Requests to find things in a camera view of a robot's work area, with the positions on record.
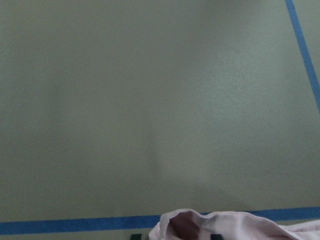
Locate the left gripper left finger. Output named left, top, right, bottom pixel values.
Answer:
left=130, top=234, right=142, bottom=240

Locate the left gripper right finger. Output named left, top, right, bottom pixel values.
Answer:
left=210, top=234, right=221, bottom=240

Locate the pink printed t-shirt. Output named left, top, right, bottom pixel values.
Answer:
left=148, top=209, right=320, bottom=240

